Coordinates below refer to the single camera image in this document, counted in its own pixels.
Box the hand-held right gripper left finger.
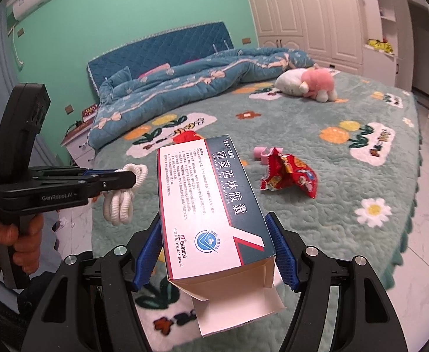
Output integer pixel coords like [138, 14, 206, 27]
[22, 214, 164, 352]

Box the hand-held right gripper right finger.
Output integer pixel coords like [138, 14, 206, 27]
[265, 212, 415, 352]

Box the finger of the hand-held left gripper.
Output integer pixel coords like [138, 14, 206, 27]
[84, 171, 137, 199]
[31, 167, 128, 180]

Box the white knotted rope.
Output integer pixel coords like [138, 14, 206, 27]
[102, 163, 149, 227]

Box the white and blue medicine box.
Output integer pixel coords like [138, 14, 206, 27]
[157, 134, 287, 337]

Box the person's left hand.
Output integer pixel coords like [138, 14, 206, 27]
[0, 211, 45, 275]

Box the white nightstand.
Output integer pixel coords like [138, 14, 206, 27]
[60, 119, 98, 169]

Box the green floral bedspread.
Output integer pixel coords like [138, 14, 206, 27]
[90, 70, 424, 352]

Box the red snack packet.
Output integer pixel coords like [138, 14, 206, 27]
[260, 148, 318, 199]

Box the red paper wrapper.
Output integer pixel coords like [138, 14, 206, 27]
[173, 132, 204, 145]

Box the pink plastic connector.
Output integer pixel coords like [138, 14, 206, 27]
[253, 146, 284, 162]

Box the blue floral quilt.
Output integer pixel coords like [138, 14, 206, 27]
[88, 47, 315, 151]

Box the grey curtain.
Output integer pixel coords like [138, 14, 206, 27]
[0, 7, 72, 228]

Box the blue quilted headboard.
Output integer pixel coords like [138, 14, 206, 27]
[87, 21, 236, 92]

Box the pink and white plush toy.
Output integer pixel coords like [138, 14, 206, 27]
[275, 63, 340, 103]

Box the yellow bag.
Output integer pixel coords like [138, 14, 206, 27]
[368, 38, 394, 54]

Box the cream wardrobe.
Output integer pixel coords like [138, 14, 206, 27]
[241, 0, 400, 89]

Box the white air conditioner hose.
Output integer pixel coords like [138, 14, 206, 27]
[11, 26, 25, 68]

